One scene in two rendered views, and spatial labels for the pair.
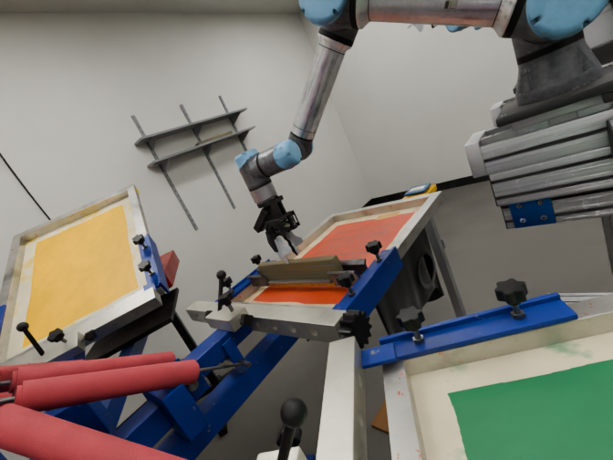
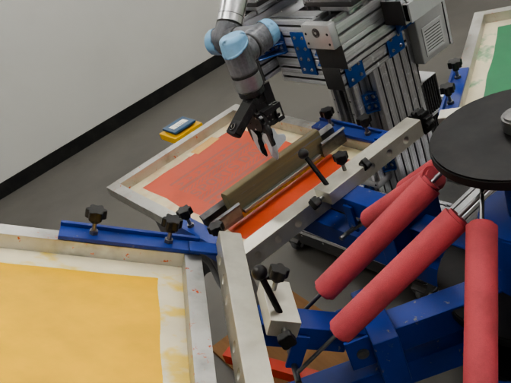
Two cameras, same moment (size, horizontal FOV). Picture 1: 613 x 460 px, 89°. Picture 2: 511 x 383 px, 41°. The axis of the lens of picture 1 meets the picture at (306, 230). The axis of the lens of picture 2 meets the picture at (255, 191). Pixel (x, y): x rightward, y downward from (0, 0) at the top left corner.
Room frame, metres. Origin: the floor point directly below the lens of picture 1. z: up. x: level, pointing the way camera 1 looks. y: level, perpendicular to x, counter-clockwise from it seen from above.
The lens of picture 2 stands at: (0.56, 1.74, 1.93)
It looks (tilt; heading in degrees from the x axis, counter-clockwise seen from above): 29 degrees down; 287
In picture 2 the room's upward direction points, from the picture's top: 22 degrees counter-clockwise
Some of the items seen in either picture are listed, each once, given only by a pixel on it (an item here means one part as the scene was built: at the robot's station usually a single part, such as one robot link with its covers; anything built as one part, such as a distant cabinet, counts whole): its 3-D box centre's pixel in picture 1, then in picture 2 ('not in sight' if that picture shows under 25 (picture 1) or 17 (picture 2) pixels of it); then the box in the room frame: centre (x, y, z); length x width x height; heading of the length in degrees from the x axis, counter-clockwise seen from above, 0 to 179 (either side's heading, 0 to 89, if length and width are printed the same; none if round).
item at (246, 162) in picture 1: (253, 169); (239, 54); (0.96, 0.07, 1.38); 0.09 x 0.08 x 0.11; 59
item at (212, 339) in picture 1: (219, 344); (360, 202); (0.74, 0.33, 1.02); 0.17 x 0.06 x 0.05; 134
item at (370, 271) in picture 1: (370, 285); (351, 137); (0.77, -0.09, 0.98); 0.30 x 0.05 x 0.07; 134
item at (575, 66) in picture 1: (552, 67); not in sight; (0.69, -0.64, 1.31); 0.15 x 0.15 x 0.10
